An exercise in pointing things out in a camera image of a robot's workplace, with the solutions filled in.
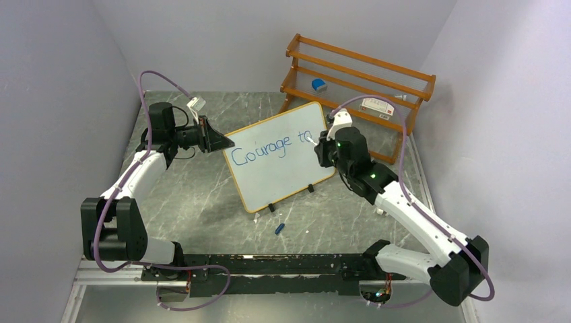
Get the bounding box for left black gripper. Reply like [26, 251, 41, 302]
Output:
[170, 116, 234, 154]

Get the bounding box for yellow framed whiteboard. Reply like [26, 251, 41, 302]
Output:
[223, 102, 335, 213]

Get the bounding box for blue marker cap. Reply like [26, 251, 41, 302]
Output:
[275, 223, 285, 235]

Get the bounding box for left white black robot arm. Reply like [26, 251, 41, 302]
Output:
[80, 102, 235, 280]

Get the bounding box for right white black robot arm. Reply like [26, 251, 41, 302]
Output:
[314, 127, 489, 306]

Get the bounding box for whiteboard metal stand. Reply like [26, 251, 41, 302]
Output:
[267, 184, 314, 213]

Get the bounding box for blue whiteboard eraser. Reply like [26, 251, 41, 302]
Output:
[311, 78, 328, 93]

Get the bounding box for orange wooden rack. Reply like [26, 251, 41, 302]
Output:
[278, 33, 437, 165]

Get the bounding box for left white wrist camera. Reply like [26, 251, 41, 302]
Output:
[187, 96, 206, 124]

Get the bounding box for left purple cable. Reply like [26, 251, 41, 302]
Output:
[89, 70, 232, 312]

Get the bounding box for purple cable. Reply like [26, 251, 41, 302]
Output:
[89, 70, 232, 312]
[326, 94, 496, 310]

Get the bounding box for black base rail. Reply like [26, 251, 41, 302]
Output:
[141, 254, 404, 297]

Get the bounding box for aluminium frame rail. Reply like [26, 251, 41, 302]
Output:
[73, 256, 157, 286]

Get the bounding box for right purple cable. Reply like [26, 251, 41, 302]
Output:
[326, 94, 496, 310]

